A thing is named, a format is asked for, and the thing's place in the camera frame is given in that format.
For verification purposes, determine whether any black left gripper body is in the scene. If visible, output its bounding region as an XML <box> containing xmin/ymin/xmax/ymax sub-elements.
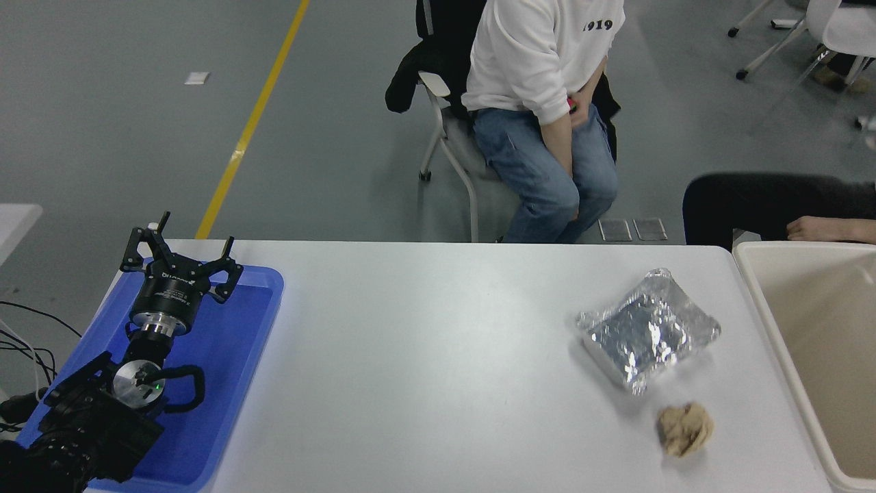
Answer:
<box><xmin>130</xmin><ymin>262</ymin><xmax>208</xmax><ymax>327</ymax></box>

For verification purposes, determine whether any person's left hand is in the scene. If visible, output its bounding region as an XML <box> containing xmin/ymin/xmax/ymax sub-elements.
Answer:
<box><xmin>571</xmin><ymin>81</ymin><xmax>603</xmax><ymax>129</ymax></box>

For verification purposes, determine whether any person's hand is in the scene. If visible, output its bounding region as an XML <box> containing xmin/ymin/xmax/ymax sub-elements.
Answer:
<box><xmin>787</xmin><ymin>216</ymin><xmax>849</xmax><ymax>242</ymax></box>

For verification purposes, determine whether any blue plastic tray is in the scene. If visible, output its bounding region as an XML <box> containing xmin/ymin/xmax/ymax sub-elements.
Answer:
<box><xmin>17</xmin><ymin>259</ymin><xmax>285</xmax><ymax>493</ymax></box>

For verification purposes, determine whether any white side table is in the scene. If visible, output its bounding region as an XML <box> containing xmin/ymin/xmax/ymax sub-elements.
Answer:
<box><xmin>0</xmin><ymin>204</ymin><xmax>43</xmax><ymax>266</ymax></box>

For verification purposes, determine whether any person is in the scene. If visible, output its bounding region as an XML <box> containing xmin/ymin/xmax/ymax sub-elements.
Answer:
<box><xmin>462</xmin><ymin>0</ymin><xmax>626</xmax><ymax>244</ymax></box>
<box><xmin>682</xmin><ymin>173</ymin><xmax>876</xmax><ymax>246</ymax></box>
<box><xmin>814</xmin><ymin>51</ymin><xmax>876</xmax><ymax>93</ymax></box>

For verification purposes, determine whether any silver foil tray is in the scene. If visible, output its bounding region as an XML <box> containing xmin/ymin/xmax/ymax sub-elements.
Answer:
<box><xmin>576</xmin><ymin>268</ymin><xmax>722</xmax><ymax>396</ymax></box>

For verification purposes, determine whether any crumpled tan paper ball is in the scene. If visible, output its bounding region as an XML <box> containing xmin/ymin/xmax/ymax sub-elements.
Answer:
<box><xmin>657</xmin><ymin>402</ymin><xmax>714</xmax><ymax>457</ymax></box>

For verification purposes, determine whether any white chair leg with caster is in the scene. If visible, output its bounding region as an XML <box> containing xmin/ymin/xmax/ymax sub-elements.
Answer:
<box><xmin>727</xmin><ymin>0</ymin><xmax>777</xmax><ymax>36</ymax></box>

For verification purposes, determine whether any large pale bin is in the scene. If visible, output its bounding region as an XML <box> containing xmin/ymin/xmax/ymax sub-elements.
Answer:
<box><xmin>732</xmin><ymin>241</ymin><xmax>876</xmax><ymax>493</ymax></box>

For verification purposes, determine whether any white plastic chair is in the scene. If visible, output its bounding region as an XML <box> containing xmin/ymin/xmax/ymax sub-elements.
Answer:
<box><xmin>736</xmin><ymin>0</ymin><xmax>876</xmax><ymax>148</ymax></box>

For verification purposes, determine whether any thin black cable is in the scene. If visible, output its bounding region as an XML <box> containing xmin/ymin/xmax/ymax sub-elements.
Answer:
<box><xmin>0</xmin><ymin>300</ymin><xmax>83</xmax><ymax>338</ymax></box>

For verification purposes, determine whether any looped black cable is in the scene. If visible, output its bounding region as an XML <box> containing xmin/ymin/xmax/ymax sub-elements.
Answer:
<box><xmin>0</xmin><ymin>329</ymin><xmax>59</xmax><ymax>384</ymax></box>

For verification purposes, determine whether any black cable plug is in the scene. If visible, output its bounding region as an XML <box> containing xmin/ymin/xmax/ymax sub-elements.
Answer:
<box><xmin>0</xmin><ymin>387</ymin><xmax>50</xmax><ymax>423</ymax></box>

